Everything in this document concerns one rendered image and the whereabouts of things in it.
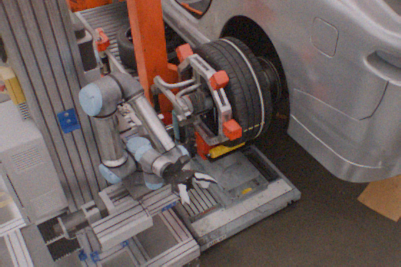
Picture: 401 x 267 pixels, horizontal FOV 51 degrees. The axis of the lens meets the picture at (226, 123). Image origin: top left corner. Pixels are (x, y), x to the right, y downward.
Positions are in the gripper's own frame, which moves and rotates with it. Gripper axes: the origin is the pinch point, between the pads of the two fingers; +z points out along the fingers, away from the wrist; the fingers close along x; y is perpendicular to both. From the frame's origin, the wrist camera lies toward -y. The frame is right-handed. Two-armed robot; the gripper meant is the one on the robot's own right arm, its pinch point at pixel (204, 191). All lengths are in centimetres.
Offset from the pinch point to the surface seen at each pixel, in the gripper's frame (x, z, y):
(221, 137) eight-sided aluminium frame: -70, -48, 38
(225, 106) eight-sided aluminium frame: -71, -48, 16
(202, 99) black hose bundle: -63, -59, 13
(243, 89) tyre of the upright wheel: -81, -45, 7
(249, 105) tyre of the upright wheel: -81, -40, 16
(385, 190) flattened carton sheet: -177, 27, 100
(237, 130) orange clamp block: -70, -38, 27
